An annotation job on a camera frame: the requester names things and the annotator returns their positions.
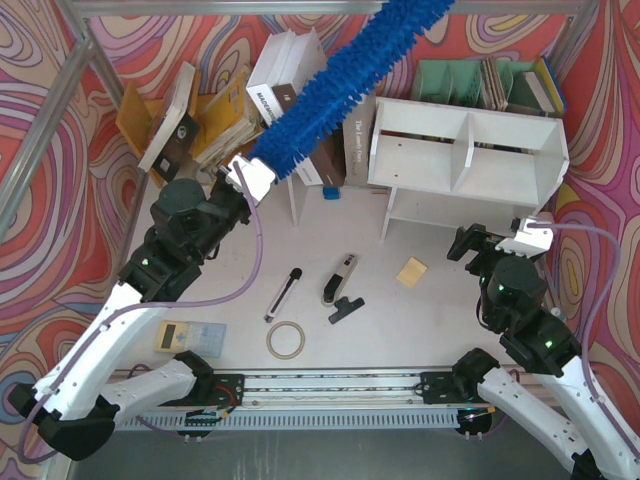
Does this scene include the black binder clip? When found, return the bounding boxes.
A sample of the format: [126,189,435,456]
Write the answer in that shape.
[328,296,365,325]

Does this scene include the blue pencil sharpener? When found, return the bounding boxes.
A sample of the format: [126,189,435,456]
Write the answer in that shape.
[322,186,341,201]

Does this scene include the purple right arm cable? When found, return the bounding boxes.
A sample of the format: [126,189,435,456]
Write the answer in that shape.
[532,222,636,451]

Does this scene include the white and black leaning book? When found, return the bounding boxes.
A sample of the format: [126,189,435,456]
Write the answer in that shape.
[138,62,199,182]

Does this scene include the grey Lonely One book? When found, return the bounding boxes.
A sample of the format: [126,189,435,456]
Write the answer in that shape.
[342,95,376,187]

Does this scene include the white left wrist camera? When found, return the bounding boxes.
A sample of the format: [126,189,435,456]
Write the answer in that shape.
[223,155,276,205]

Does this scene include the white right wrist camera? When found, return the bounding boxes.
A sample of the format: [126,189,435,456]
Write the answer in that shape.
[495,217,554,258]

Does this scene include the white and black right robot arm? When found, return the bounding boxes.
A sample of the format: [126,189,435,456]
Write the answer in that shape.
[447,217,639,479]

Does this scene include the yellow worn paperback stack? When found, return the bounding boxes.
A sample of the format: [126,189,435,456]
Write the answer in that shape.
[193,65,263,171]

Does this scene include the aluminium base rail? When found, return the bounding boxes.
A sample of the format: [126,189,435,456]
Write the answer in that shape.
[62,368,609,431]

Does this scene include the black and beige stapler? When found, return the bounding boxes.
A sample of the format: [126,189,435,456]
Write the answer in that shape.
[321,254,358,307]

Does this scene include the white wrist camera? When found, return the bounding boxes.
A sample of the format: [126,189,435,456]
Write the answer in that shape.
[495,217,554,258]
[223,155,276,205]

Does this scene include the brown notebooks in organizer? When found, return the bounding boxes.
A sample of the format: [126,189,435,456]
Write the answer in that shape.
[481,57,508,112]

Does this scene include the beige and grey calculator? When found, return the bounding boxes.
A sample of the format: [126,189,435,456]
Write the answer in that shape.
[154,321,226,358]

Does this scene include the white wooden bookshelf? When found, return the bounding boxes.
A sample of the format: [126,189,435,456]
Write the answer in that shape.
[368,97,569,233]

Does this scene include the blue microfiber duster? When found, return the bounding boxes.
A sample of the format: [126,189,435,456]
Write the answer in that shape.
[251,0,454,181]

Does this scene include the beige tape roll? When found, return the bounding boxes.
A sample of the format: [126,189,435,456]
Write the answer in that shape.
[266,321,306,361]

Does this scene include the white Mademoiselle book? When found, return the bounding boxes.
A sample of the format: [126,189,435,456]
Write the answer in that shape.
[246,28,327,127]

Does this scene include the yellow sticky note pad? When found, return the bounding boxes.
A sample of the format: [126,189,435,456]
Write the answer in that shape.
[396,257,428,288]

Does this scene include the green desk organizer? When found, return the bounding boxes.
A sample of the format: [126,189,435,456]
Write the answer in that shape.
[411,59,554,117]

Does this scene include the grey and blue book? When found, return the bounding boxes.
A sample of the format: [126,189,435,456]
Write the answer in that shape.
[522,57,568,118]

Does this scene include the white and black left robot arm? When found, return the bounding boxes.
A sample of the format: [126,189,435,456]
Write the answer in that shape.
[9,166,273,460]

